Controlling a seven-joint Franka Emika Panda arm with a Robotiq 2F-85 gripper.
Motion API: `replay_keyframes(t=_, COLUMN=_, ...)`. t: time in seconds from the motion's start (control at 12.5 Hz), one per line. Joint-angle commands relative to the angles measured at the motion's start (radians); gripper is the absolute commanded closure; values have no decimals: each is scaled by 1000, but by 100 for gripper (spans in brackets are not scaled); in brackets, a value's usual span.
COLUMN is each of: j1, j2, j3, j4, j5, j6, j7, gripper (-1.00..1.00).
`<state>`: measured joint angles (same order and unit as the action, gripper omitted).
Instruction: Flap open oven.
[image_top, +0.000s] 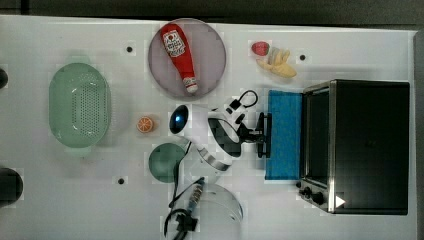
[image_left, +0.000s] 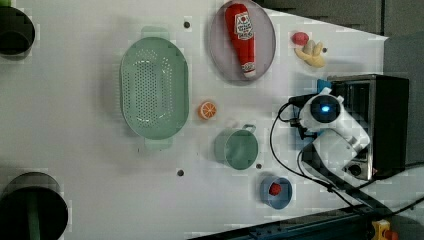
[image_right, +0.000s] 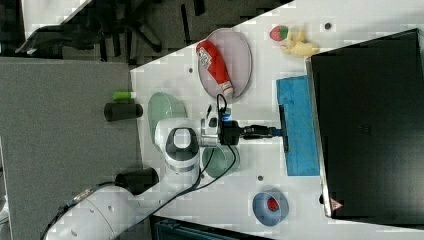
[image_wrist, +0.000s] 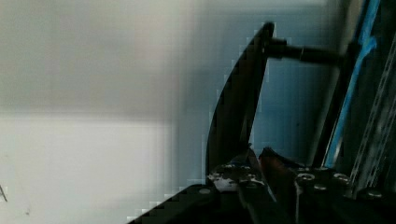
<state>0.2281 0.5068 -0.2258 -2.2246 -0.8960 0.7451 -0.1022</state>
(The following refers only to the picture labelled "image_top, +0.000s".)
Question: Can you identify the grey round plate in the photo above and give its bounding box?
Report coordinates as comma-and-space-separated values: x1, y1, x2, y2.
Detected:
148, 18, 226, 99

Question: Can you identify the black toaster oven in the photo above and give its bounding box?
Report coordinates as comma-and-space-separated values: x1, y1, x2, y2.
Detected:
265, 79, 410, 215

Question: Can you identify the green cup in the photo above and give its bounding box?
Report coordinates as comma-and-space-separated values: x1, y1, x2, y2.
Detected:
148, 143, 185, 183

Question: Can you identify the black post upper left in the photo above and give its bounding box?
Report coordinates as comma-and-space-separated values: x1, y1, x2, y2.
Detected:
0, 69, 8, 89

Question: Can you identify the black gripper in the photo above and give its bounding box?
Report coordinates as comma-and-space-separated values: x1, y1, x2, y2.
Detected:
236, 113, 264, 143

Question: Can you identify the green perforated colander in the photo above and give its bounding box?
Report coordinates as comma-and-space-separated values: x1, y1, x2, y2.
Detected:
48, 56, 111, 158

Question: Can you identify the red ketchup bottle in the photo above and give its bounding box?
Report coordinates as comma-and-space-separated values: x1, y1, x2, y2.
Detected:
160, 23, 198, 94

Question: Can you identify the yellow toy banana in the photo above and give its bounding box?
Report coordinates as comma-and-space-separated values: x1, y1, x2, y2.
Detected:
256, 49, 297, 78

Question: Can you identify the red toy strawberry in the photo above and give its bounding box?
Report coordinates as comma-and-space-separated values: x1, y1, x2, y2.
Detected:
251, 41, 270, 56

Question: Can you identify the black post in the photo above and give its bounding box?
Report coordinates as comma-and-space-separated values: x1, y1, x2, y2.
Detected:
0, 168, 23, 207
0, 69, 8, 89

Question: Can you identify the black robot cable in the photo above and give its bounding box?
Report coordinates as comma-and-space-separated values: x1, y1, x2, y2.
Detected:
163, 143, 206, 240

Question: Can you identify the orange slice toy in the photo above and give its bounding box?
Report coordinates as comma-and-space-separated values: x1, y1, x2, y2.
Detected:
136, 116, 154, 133

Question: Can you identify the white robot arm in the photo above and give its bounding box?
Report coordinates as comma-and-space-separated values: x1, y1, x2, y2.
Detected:
169, 100, 272, 240

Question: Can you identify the black post lower left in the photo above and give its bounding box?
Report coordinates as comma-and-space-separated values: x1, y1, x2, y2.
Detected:
0, 168, 23, 207

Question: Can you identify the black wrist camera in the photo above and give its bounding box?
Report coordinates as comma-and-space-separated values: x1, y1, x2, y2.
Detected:
224, 90, 258, 117

